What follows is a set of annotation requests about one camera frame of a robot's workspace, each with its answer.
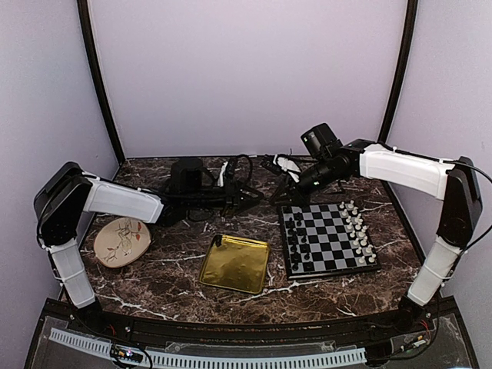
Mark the gold square tray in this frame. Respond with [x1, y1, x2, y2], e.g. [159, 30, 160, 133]
[199, 234, 270, 294]

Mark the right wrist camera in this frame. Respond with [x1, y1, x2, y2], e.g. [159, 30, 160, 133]
[261, 154, 301, 183]

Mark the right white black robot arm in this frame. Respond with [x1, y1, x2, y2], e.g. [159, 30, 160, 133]
[261, 123, 483, 334]

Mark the left black frame post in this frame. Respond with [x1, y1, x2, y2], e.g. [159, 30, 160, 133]
[76, 0, 126, 165]

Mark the black frame post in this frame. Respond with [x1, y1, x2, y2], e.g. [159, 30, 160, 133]
[76, 0, 126, 165]
[377, 0, 418, 143]

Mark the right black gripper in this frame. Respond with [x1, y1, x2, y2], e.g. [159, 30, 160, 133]
[270, 156, 344, 208]

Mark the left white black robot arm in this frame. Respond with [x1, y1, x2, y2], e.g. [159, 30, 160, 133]
[33, 156, 264, 335]

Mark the white chess pieces row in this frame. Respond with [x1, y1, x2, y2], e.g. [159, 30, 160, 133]
[338, 200, 377, 267]

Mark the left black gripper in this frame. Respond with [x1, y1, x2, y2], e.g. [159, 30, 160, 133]
[184, 178, 264, 216]

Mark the right black frame post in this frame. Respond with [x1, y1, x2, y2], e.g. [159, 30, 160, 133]
[377, 0, 418, 143]

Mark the round painted wooden plate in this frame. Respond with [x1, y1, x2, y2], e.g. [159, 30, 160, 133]
[94, 218, 151, 268]

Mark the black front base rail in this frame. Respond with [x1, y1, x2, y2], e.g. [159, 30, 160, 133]
[38, 298, 435, 349]

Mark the black silver chess board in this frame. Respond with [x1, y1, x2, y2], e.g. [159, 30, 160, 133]
[279, 202, 381, 280]

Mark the white slotted cable duct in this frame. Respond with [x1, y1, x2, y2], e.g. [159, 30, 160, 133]
[48, 328, 367, 368]

